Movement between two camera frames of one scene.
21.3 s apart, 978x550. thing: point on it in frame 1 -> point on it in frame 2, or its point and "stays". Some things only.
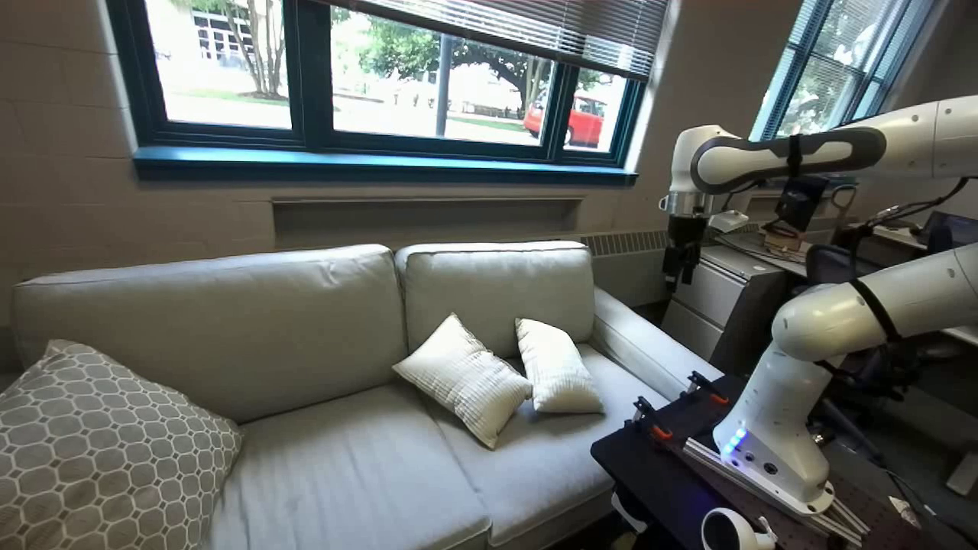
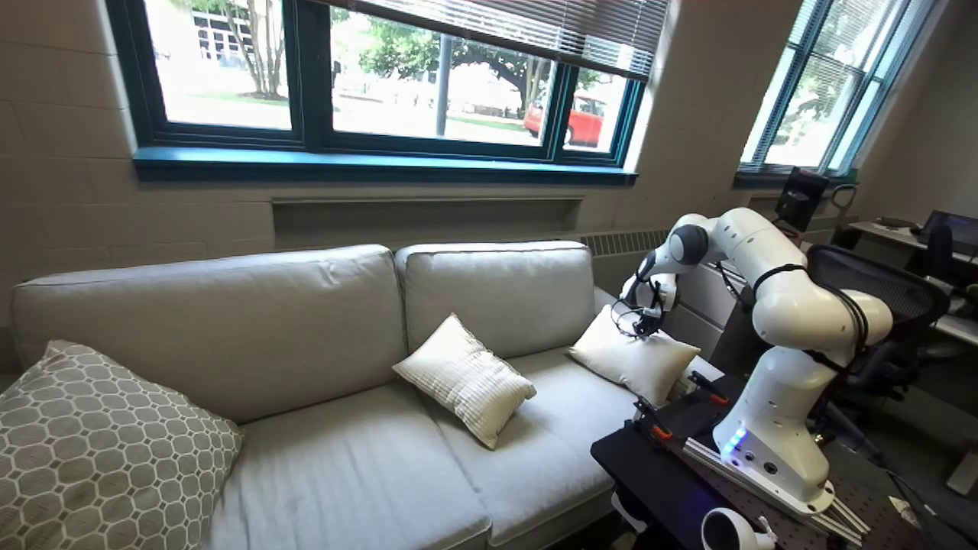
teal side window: x=842 y=61 stays
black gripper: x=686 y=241 -> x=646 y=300
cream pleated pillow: x=477 y=389 stays
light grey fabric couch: x=339 y=451 stays
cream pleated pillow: x=553 y=369 -> x=646 y=365
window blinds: x=614 y=33 stays
